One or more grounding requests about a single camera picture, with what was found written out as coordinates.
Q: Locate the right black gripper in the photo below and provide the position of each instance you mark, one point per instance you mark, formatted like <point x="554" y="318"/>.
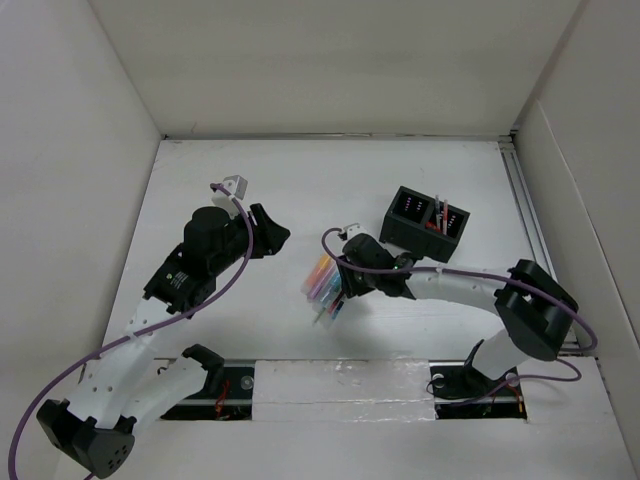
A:
<point x="351" y="286"/>

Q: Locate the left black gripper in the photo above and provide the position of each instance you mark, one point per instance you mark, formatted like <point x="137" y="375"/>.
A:
<point x="268" y="236"/>

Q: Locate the blue gel pen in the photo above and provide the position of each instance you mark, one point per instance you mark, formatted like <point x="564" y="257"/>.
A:
<point x="327" y="321"/>

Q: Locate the black gel pen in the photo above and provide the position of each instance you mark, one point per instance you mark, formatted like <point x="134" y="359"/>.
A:
<point x="438" y="213"/>

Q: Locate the dark red gel pen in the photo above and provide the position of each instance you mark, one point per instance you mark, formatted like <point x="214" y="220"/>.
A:
<point x="335" y="309"/>

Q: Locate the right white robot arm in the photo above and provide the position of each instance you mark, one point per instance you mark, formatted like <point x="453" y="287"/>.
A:
<point x="536" y="312"/>

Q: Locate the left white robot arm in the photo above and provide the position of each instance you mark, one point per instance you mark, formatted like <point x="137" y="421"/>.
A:
<point x="96" y="425"/>

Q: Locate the orange highlighter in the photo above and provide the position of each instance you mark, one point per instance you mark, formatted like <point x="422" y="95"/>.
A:
<point x="317" y="273"/>

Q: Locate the blue highlighter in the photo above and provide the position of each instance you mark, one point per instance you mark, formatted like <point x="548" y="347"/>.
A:
<point x="329" y="293"/>

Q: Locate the pink highlighter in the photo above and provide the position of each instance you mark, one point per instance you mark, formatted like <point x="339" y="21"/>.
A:
<point x="323" y="280"/>

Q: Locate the black two-slot pen holder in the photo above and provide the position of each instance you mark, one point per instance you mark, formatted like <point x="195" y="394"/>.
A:
<point x="404" y="226"/>

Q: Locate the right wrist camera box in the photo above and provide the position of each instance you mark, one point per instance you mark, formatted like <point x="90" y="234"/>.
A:
<point x="351" y="231"/>

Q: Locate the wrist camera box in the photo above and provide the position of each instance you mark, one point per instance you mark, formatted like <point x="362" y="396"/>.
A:
<point x="351" y="231"/>
<point x="227" y="191"/>

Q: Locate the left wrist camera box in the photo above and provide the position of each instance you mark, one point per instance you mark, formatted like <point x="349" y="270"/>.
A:
<point x="227" y="191"/>

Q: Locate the aluminium rail right side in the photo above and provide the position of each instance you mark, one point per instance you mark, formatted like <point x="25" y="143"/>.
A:
<point x="524" y="204"/>

